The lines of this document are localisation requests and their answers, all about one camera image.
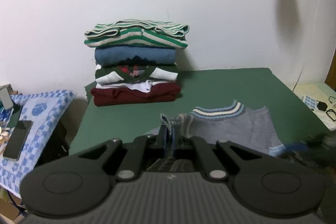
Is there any blue folded sweater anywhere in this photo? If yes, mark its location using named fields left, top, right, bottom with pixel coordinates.
left=94, top=46, right=176, bottom=66

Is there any black smartphone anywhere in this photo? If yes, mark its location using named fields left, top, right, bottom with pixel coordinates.
left=3, top=121, right=33, bottom=161

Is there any blue white checkered cushion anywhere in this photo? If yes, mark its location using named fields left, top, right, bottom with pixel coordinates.
left=1, top=90, right=76, bottom=198

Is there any white wall cable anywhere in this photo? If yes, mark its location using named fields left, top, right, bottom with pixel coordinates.
left=291, top=0, right=324, bottom=92

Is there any green table mat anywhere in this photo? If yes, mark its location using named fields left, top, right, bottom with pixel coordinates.
left=70, top=68, right=329, bottom=154

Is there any grey knit sweater striped collar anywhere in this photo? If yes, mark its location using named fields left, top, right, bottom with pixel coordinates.
left=160, top=100, right=282, bottom=155

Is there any dark red folded sweater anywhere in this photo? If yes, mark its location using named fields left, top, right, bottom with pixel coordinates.
left=91, top=83, right=181, bottom=106

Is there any white side table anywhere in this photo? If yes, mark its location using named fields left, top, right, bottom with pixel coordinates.
left=294, top=83, right=335, bottom=131

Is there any green white striped sweater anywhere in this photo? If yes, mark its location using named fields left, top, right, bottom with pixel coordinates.
left=84, top=19, right=190, bottom=49

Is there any green white collared garment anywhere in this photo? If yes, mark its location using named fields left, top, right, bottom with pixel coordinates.
left=95, top=64, right=179, bottom=85

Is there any white folded shirt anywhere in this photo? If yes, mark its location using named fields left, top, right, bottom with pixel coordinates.
left=96, top=80, right=163, bottom=93

